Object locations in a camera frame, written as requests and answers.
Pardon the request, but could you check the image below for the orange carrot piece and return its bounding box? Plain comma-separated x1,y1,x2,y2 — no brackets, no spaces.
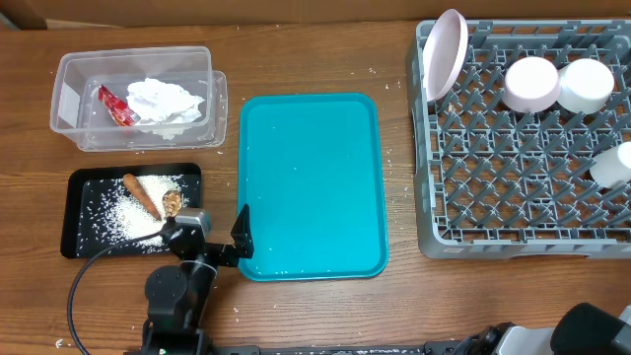
123,174,162,221

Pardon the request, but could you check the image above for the black rectangular tray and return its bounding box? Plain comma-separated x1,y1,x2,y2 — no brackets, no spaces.
60,163,202,258

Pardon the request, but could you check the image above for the clear plastic bin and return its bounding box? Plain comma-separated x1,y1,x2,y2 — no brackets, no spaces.
49,46,228,152

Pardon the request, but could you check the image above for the white rice pile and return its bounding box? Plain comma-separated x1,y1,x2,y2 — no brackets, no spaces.
78,175,200,252

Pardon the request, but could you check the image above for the grey dishwasher rack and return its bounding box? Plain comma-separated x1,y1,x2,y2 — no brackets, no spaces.
406,20,630,259

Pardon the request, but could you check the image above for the small white plate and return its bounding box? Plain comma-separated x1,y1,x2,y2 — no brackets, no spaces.
502,56,561,113

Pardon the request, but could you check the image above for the pale green cup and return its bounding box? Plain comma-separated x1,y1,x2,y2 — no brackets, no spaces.
590,142,631,189

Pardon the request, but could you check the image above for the red snack wrapper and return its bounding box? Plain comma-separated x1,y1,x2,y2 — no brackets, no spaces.
98,85,140,126

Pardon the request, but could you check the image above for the white tissue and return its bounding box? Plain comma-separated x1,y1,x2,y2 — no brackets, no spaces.
126,78,205,126

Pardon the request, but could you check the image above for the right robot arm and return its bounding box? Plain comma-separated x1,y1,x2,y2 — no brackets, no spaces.
451,303,630,355

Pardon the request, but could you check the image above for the brown nut bar piece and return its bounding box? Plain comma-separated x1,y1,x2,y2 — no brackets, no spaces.
163,190,182,217

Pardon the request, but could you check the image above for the teal plastic serving tray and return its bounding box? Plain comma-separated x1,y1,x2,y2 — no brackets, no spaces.
238,93,388,282

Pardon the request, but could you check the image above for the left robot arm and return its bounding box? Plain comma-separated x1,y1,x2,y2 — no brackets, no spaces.
140,205,254,355

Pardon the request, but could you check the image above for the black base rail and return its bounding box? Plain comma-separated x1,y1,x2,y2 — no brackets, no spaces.
212,340,459,355

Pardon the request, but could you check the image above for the large white plate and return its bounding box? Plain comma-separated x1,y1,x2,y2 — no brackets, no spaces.
423,9,468,102

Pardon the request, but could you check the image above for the pale green bowl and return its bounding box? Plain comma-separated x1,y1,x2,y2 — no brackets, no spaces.
557,58,614,114

